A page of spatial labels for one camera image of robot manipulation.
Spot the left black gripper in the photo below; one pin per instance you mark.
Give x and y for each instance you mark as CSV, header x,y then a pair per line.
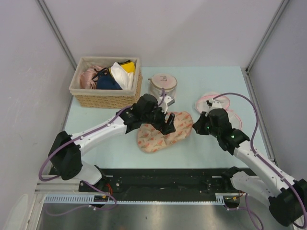
x,y
167,128

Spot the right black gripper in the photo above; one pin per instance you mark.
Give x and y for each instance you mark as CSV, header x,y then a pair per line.
x,y
198,126

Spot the floral print laundry bag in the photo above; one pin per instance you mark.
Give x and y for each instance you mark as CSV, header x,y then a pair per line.
x,y
151,140

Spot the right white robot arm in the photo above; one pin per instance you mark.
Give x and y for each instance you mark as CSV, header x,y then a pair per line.
x,y
285,197

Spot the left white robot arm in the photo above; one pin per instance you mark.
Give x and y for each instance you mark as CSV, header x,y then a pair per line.
x,y
67,150

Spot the pink trimmed mesh bag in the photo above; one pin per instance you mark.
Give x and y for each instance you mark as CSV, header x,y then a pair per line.
x,y
202,106

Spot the round mesh laundry bag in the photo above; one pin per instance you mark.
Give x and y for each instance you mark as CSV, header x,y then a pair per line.
x,y
161,81

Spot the white garment in basket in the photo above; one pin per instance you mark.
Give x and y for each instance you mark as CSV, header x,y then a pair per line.
x,y
124,79

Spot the yellow garment in basket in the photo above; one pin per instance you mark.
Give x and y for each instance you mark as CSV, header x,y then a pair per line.
x,y
128,66

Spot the woven wicker basket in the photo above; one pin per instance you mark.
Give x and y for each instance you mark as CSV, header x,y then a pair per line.
x,y
113,99

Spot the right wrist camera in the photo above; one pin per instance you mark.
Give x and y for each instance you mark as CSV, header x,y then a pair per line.
x,y
213,104

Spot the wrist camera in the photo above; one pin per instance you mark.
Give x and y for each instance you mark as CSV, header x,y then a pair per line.
x,y
164,102
213,104

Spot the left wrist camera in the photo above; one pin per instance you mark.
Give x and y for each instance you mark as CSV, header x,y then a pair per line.
x,y
164,102

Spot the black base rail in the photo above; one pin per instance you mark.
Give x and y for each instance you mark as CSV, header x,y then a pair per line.
x,y
168,183

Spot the slotted cable duct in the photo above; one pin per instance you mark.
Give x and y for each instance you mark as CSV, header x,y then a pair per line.
x,y
100,199

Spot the right aluminium frame post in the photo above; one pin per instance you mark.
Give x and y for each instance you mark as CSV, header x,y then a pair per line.
x,y
273,23

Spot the aluminium frame post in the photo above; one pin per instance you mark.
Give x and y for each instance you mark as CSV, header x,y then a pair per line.
x,y
56,31
273,23

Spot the left aluminium frame post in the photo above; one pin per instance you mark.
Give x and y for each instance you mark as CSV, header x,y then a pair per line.
x,y
56,31

